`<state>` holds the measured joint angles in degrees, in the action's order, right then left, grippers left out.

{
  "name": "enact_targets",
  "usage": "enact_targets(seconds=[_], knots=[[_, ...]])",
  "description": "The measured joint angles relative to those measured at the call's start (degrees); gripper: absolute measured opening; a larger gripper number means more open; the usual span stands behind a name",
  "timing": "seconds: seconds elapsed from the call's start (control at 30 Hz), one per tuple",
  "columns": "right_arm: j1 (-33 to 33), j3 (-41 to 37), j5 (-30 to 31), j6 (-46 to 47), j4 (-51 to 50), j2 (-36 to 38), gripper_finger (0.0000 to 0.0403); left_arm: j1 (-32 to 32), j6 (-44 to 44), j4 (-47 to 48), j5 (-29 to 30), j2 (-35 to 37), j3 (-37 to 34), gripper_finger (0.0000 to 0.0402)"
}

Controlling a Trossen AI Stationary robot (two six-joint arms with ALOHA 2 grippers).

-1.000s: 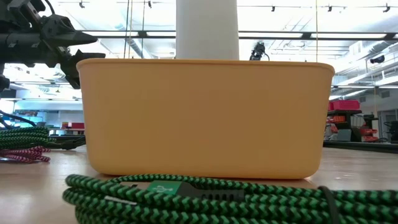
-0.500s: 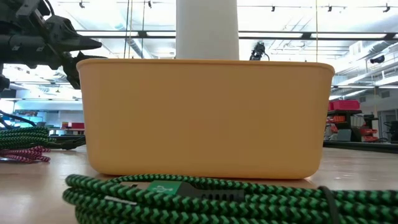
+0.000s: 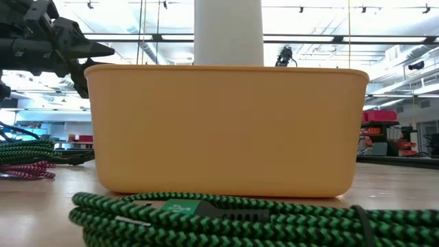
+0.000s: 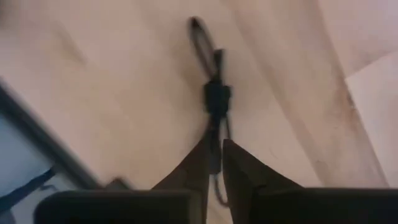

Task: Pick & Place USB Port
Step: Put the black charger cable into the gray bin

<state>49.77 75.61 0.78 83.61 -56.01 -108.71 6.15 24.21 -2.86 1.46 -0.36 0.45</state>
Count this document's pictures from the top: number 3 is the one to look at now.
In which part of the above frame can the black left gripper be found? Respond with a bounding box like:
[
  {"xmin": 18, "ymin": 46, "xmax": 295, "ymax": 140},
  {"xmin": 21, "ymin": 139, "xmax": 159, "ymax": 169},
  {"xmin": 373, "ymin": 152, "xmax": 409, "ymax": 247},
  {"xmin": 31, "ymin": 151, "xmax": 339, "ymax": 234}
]
[{"xmin": 0, "ymin": 0, "xmax": 116, "ymax": 99}]

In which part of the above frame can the green braided USB cable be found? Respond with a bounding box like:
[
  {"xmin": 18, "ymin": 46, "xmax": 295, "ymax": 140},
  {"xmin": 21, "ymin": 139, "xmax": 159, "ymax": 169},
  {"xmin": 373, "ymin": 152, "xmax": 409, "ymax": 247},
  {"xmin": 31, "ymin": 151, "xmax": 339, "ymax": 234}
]
[
  {"xmin": 68, "ymin": 191, "xmax": 439, "ymax": 247},
  {"xmin": 0, "ymin": 139, "xmax": 95, "ymax": 166}
]

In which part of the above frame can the red storage box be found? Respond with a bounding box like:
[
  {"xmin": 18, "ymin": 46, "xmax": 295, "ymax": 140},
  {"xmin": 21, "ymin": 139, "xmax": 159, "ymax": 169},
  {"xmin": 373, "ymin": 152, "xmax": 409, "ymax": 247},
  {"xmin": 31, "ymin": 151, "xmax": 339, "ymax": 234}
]
[{"xmin": 67, "ymin": 134, "xmax": 94, "ymax": 143}]

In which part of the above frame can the yellow plastic bin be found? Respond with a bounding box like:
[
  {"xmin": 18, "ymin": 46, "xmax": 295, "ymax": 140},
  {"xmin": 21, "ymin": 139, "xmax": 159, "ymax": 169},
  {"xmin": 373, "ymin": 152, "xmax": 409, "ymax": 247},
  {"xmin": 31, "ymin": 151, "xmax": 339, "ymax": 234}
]
[{"xmin": 84, "ymin": 64, "xmax": 370, "ymax": 199}]

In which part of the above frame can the black device on stand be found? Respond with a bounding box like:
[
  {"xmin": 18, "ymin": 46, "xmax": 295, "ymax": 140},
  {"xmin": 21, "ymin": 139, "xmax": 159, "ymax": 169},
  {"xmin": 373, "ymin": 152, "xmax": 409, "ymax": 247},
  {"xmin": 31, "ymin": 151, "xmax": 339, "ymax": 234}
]
[{"xmin": 275, "ymin": 46, "xmax": 298, "ymax": 68}]

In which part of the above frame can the shelf with red bins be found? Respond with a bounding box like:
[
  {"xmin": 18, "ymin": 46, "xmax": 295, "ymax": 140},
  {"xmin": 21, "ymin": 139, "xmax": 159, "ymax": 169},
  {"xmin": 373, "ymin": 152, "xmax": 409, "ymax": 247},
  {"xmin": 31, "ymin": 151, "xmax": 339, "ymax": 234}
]
[{"xmin": 359, "ymin": 109, "xmax": 420, "ymax": 158}]

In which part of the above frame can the black aluminium table frame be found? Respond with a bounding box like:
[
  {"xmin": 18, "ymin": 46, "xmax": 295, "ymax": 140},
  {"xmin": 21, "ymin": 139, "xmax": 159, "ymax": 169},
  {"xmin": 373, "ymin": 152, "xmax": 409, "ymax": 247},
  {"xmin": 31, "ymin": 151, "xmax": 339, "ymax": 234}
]
[{"xmin": 356, "ymin": 154, "xmax": 439, "ymax": 170}]

